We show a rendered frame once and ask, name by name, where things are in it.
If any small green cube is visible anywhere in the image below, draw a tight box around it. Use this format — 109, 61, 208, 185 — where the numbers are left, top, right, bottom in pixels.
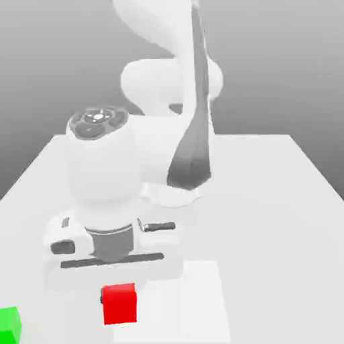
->
0, 306, 23, 344

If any small red cube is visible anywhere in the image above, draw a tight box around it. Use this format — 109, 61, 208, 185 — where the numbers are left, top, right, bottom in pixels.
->
100, 282, 138, 326

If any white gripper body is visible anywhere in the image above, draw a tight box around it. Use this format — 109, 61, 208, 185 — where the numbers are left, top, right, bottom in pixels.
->
42, 236, 185, 292

